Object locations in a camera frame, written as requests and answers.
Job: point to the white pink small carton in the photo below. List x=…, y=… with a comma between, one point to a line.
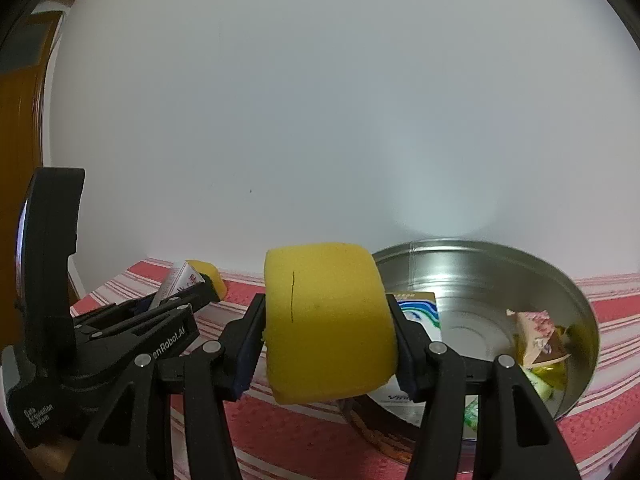
x=177, y=282

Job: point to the brown wooden door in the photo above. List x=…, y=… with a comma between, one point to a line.
x=20, y=160

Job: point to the white packet with blue waves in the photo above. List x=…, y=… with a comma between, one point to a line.
x=422, y=312

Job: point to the yellow sponge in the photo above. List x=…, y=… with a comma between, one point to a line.
x=330, y=320
x=212, y=280

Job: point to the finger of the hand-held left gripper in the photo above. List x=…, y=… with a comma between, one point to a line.
x=135, y=306
x=150, y=317

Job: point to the green packet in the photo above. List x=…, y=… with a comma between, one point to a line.
x=537, y=392

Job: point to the pink brown packet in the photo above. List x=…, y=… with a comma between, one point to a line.
x=537, y=332

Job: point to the round metal tin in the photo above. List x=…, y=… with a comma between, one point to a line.
x=475, y=285

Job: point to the yellow packet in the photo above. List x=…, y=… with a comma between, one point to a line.
x=550, y=371

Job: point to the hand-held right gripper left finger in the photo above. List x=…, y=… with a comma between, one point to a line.
x=247, y=360

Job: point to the red striped cloth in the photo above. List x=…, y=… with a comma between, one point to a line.
x=300, y=425

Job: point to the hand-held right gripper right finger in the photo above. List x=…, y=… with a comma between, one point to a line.
x=407, y=360

